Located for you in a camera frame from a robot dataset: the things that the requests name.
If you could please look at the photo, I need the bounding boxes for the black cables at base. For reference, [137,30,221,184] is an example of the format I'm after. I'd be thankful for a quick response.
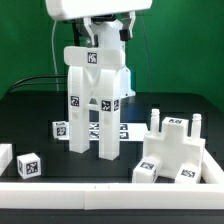
[6,74,69,96]

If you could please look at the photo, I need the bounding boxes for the long white chair back post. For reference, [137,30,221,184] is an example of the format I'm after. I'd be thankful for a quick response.
[64,46,125,160]

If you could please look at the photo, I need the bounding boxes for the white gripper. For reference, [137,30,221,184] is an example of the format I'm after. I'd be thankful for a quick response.
[45,0,152,47]

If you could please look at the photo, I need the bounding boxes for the small white tagged cube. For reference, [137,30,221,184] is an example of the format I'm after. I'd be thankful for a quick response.
[52,121,69,139]

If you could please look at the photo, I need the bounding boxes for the white sheet with tags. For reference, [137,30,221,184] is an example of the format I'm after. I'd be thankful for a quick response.
[89,122,148,142]

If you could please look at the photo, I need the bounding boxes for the white U-shaped boundary frame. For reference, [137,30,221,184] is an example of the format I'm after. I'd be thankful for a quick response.
[0,143,224,211]

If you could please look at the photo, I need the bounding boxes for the white tagged cube front left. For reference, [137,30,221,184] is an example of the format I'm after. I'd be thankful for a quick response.
[17,153,41,179]

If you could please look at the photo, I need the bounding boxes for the white chair seat piece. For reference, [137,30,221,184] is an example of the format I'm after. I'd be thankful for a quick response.
[143,109,205,179]

